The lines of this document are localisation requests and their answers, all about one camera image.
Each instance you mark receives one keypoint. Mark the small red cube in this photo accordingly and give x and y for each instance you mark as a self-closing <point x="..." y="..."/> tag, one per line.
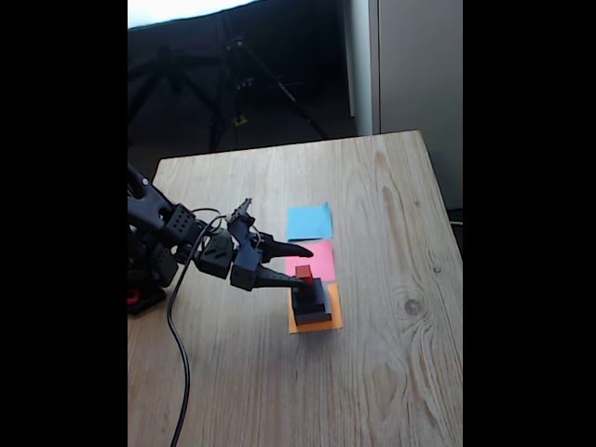
<point x="303" y="274"/>

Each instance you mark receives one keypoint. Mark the small black cube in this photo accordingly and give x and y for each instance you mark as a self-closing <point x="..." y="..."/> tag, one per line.
<point x="316" y="291"/>

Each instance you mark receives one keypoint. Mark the medium black cube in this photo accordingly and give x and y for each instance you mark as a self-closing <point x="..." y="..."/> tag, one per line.
<point x="311" y="306"/>

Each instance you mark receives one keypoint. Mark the large grey cube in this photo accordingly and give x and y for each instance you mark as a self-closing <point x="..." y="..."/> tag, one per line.
<point x="313" y="318"/>

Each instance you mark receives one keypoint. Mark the blue paper sheet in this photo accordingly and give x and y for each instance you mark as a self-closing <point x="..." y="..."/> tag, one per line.
<point x="309" y="222"/>

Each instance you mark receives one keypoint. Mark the pink paper sheet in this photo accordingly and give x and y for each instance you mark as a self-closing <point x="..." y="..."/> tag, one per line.
<point x="323" y="261"/>

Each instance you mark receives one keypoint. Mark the orange paper sheet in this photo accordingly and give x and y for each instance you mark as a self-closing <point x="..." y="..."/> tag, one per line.
<point x="337" y="316"/>

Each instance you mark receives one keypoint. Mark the red table clamp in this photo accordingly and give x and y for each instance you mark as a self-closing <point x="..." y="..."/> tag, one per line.
<point x="133" y="297"/>

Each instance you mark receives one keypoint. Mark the black tripod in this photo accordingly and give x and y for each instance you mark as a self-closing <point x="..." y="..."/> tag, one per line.
<point x="242" y="84"/>

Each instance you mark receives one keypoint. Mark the black light stand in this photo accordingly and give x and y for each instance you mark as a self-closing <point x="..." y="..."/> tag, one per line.
<point x="179" y="86"/>

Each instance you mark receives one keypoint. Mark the white cabinet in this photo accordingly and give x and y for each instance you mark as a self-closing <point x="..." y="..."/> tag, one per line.
<point x="419" y="70"/>

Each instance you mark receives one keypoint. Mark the bright white light panel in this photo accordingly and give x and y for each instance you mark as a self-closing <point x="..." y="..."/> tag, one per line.
<point x="177" y="9"/>

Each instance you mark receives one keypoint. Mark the small gripper camera board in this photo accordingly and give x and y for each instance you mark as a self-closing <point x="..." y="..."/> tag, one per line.
<point x="241" y="212"/>

